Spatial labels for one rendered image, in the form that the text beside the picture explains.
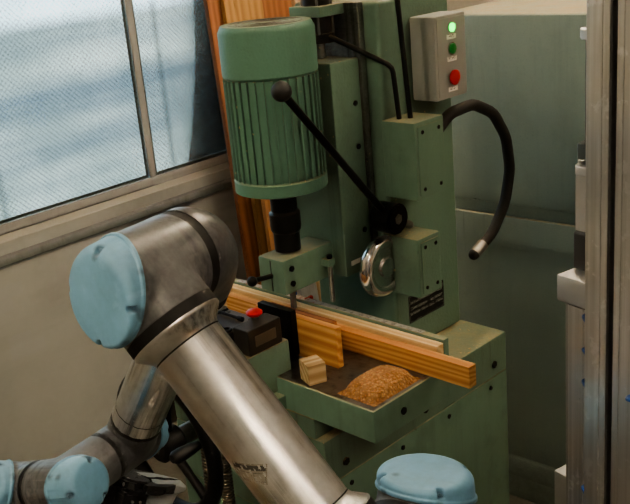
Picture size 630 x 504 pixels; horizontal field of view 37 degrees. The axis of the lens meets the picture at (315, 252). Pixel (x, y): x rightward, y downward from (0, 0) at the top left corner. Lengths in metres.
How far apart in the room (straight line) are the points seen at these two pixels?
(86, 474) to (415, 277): 0.80
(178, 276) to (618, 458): 0.52
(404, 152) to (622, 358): 0.87
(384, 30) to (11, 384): 1.74
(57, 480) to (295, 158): 0.72
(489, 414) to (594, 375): 1.06
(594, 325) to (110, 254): 0.52
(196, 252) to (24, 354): 2.01
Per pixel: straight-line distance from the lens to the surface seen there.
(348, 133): 1.83
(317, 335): 1.75
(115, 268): 1.03
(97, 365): 3.24
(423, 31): 1.87
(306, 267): 1.84
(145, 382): 1.32
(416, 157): 1.80
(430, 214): 1.99
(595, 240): 1.02
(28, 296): 3.03
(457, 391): 2.00
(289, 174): 1.72
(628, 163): 0.97
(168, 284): 1.05
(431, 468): 1.16
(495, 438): 2.18
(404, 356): 1.71
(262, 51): 1.68
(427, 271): 1.86
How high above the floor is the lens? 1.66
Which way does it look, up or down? 19 degrees down
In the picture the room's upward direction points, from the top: 5 degrees counter-clockwise
